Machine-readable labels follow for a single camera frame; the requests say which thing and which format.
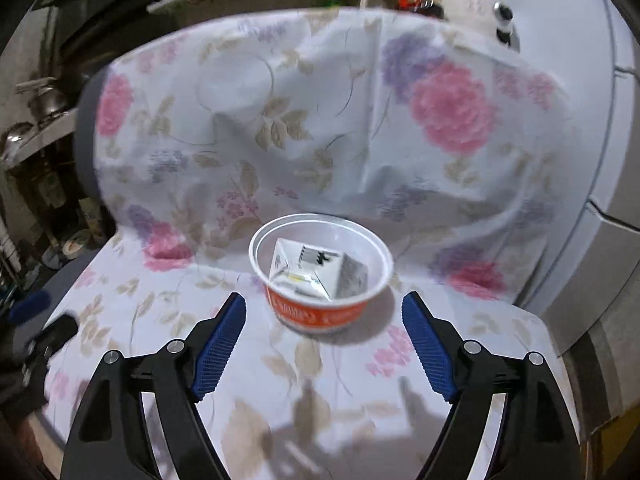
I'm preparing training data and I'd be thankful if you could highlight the white printed carton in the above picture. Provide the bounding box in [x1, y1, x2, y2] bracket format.
[268, 238, 371, 302]

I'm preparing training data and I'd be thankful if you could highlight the floral chair cloth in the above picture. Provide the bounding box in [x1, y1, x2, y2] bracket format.
[42, 7, 581, 480]

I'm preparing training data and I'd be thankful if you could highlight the white rice cooker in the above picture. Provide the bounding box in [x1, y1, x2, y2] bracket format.
[434, 0, 522, 54]

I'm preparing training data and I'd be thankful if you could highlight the metal kettle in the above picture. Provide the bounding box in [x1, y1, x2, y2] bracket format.
[15, 77, 69, 129]

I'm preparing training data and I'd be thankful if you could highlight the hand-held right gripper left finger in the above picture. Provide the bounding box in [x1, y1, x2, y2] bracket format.
[60, 291, 248, 480]

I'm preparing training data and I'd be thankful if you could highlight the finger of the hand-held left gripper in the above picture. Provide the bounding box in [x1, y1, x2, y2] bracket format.
[27, 315, 79, 357]
[7, 290, 51, 326]

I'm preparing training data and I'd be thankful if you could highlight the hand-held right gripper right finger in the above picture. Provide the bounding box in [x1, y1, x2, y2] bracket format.
[401, 291, 583, 480]

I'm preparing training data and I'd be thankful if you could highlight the grey chair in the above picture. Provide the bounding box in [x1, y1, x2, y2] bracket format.
[30, 7, 583, 480]

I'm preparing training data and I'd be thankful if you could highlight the white bowl with orange band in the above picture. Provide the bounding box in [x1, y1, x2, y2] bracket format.
[248, 213, 394, 335]

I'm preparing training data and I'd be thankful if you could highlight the metal pot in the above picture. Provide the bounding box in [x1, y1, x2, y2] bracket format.
[2, 122, 37, 154]

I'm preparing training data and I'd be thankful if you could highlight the grey refrigerator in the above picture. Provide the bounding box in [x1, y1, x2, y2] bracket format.
[487, 0, 640, 356]

